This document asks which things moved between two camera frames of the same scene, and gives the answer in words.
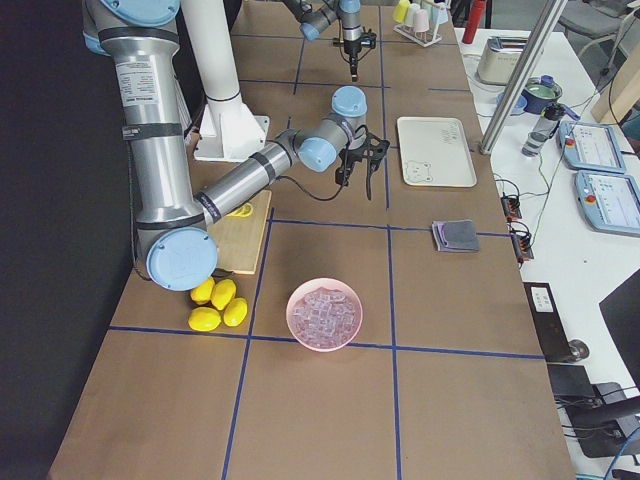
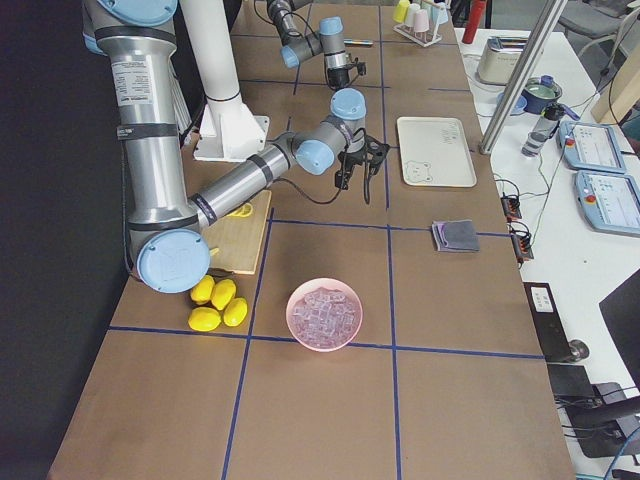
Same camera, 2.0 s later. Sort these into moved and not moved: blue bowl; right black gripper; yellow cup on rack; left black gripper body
Moved: left black gripper body
Not moved: right black gripper; blue bowl; yellow cup on rack
